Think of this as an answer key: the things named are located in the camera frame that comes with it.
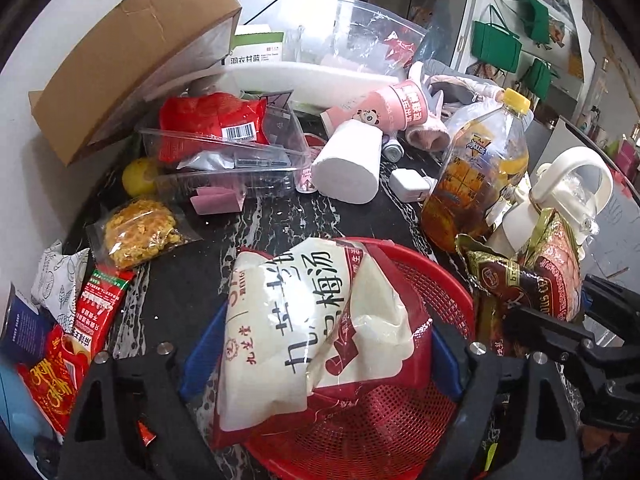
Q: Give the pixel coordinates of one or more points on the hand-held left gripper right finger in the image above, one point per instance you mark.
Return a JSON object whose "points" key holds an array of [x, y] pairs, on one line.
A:
{"points": [[446, 367]]}

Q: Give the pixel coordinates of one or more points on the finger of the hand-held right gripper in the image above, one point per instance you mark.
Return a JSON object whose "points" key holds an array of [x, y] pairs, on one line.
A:
{"points": [[612, 310], [555, 335]]}

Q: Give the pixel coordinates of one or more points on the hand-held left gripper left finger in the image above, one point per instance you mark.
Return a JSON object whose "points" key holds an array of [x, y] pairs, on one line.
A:
{"points": [[200, 355]]}

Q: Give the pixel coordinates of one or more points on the red gold snack packet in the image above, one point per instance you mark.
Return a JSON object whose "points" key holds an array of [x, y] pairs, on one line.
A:
{"points": [[552, 270]]}

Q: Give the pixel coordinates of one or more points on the dark brown gold snack packet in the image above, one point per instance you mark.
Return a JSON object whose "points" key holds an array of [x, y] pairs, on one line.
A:
{"points": [[492, 285]]}

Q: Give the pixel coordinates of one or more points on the red plastic basket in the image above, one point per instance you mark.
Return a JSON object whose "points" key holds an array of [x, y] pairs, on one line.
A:
{"points": [[390, 430]]}

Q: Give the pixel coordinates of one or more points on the large white red powder bag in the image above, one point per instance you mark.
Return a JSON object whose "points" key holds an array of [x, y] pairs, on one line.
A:
{"points": [[310, 320]]}

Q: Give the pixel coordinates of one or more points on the white leaf-print packet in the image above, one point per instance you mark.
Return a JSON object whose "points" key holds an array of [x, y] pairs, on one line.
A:
{"points": [[60, 280]]}

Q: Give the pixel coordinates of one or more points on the small orange packet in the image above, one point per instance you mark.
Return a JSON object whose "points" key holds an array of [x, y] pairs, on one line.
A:
{"points": [[145, 434]]}

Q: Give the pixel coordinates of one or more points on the red green sachet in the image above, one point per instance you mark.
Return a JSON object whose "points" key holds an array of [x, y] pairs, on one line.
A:
{"points": [[100, 305]]}

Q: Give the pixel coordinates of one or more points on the yellow dried flower bag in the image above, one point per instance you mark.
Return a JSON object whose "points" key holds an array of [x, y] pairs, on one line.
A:
{"points": [[142, 230]]}

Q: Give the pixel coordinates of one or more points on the red yellow snack packet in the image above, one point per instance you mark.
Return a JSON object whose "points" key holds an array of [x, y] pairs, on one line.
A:
{"points": [[55, 385]]}

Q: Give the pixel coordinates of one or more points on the pink paper sachet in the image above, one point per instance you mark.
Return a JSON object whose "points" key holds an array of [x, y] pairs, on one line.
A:
{"points": [[215, 202]]}

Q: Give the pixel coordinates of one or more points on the yellow-cap tea bottle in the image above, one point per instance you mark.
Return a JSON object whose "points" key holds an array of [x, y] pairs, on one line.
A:
{"points": [[475, 175]]}

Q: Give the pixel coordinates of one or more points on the dark blue box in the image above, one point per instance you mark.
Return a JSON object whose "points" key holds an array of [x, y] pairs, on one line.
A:
{"points": [[22, 325]]}

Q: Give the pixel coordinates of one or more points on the white charger adapter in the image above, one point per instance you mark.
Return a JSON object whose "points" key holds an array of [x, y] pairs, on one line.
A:
{"points": [[407, 185]]}

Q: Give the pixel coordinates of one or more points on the yellow lemon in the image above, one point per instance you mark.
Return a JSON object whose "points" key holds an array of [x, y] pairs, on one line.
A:
{"points": [[139, 177]]}

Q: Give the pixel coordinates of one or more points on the clear plastic container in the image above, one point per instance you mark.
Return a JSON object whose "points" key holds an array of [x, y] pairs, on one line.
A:
{"points": [[235, 170]]}

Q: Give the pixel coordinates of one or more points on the small white cylinder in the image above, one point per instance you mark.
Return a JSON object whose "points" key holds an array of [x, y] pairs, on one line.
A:
{"points": [[393, 151]]}

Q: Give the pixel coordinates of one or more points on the white toilet paper roll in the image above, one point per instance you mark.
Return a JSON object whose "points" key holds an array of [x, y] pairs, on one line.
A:
{"points": [[347, 165]]}

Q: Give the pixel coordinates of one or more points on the pink white cloth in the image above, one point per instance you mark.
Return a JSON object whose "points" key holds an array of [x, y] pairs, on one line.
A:
{"points": [[425, 137]]}

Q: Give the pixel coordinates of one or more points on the red barcode snack bag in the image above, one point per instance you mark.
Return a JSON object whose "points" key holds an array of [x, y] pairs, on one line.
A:
{"points": [[210, 117]]}

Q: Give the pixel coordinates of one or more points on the pink panda paper cup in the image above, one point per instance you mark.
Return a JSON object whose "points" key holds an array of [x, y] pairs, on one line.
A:
{"points": [[390, 105]]}

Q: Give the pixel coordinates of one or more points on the large green tote bag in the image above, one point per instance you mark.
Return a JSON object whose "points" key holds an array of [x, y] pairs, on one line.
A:
{"points": [[495, 47]]}

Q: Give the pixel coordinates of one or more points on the green white carton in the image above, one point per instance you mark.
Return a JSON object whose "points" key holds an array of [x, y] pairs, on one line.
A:
{"points": [[255, 47]]}

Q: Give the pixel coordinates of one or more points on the brown cardboard box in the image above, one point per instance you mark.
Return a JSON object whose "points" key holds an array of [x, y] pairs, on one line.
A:
{"points": [[130, 50]]}

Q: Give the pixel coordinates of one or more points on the hanging bluish plastic bag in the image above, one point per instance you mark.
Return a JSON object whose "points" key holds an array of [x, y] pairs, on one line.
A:
{"points": [[442, 35]]}

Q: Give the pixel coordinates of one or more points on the clear zip bag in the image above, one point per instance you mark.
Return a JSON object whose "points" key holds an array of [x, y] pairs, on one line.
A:
{"points": [[370, 35]]}

